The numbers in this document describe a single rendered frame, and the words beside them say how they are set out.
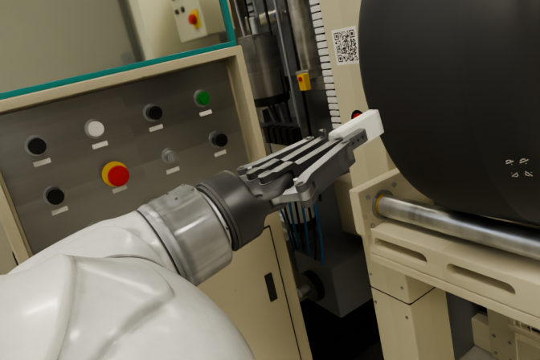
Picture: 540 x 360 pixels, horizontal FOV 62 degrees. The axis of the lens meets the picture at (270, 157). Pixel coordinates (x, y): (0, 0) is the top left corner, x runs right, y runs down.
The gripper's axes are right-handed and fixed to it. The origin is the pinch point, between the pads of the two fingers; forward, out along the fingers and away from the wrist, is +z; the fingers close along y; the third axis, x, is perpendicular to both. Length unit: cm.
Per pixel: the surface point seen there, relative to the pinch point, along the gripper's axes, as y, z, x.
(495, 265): -0.8, 18.2, 31.0
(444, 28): -4.4, 13.1, -7.6
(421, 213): 13.8, 20.4, 26.4
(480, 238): 2.2, 19.8, 27.9
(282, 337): 51, 0, 61
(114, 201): 56, -20, 10
